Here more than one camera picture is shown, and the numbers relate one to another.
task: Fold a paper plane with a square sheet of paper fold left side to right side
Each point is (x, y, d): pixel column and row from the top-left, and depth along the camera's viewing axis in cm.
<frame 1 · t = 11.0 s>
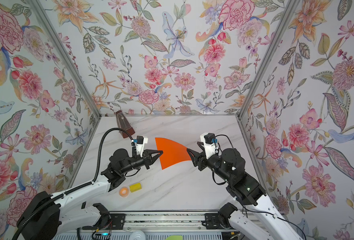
left hand: (162, 155, 71), fingers closed
right hand: (191, 145, 64), fingers open
orange square paper sheet: (173, 148, 66), point 32 cm above the table
brown wooden metronome: (123, 123, 103), point 13 cm above the table
orange tape roll: (124, 191, 85), on the table
yellow rectangular block: (135, 187, 86), point 2 cm above the table

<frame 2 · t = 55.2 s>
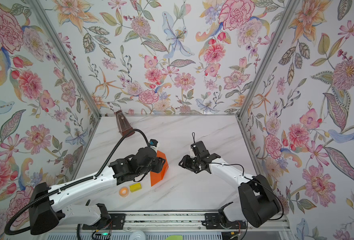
left hand: (165, 163, 76), fingers open
right hand: (180, 164, 86), fingers open
orange square paper sheet: (156, 177, 83), point 7 cm above the table
the other named things where they were.

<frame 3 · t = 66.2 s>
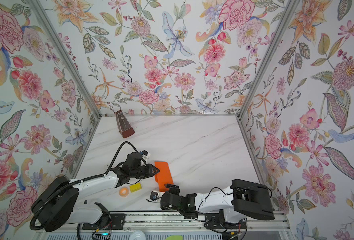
left hand: (160, 172, 83), fingers closed
right hand: (163, 190, 81), fingers open
orange square paper sheet: (164, 176, 91), on the table
the other named things where they were.

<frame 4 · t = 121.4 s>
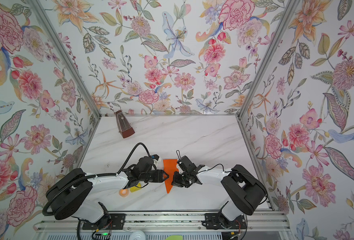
left hand: (168, 179, 84), fingers open
right hand: (169, 183, 86), fingers closed
orange square paper sheet: (169, 166, 92), point 4 cm above the table
the other named things where they were.

